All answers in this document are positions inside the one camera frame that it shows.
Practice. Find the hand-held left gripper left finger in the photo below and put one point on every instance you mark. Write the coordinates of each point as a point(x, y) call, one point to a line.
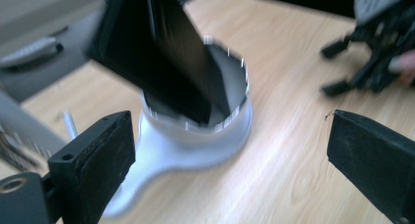
point(94, 165)

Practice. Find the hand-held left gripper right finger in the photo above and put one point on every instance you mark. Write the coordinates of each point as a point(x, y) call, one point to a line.
point(375, 162)

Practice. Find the white stand with pole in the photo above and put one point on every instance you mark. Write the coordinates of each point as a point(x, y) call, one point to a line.
point(163, 152)

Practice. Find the white cup with shiny rim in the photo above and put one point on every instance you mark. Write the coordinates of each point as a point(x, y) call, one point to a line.
point(233, 80)

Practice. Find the black phone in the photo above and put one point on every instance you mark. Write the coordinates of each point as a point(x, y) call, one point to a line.
point(156, 54)

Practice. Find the metal floor rail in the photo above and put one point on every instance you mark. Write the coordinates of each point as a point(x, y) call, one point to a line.
point(29, 53)

